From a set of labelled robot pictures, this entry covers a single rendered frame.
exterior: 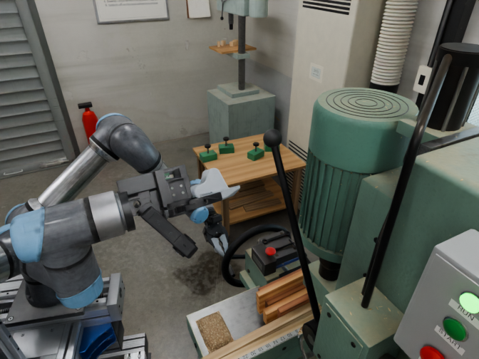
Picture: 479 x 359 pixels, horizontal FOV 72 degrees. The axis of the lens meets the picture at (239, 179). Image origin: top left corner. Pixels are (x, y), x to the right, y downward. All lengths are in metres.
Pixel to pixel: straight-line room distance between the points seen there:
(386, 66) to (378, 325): 1.67
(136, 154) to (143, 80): 2.54
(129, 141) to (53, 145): 2.64
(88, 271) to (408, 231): 0.49
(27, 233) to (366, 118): 0.53
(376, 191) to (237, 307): 0.58
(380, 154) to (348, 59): 1.51
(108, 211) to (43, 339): 0.80
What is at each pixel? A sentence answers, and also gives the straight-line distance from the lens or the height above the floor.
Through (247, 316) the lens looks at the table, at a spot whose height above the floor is 0.90.
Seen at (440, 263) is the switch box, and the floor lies 1.47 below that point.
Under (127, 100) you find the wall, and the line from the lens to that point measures 3.61.
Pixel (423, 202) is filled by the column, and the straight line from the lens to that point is 0.44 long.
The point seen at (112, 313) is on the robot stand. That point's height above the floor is 0.73.
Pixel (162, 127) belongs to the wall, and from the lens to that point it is 3.79.
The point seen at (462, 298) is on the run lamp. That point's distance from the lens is 0.37.
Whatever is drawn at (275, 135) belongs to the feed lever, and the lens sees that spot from 0.60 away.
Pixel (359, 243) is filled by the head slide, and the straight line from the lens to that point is 0.62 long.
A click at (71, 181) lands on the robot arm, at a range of 1.19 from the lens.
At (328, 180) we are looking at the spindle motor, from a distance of 0.61.
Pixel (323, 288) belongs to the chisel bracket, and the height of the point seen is 1.06.
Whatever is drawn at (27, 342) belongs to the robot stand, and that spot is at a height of 0.73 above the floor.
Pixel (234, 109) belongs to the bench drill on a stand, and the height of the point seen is 0.66.
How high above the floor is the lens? 1.71
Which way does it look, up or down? 33 degrees down
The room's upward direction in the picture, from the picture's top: straight up
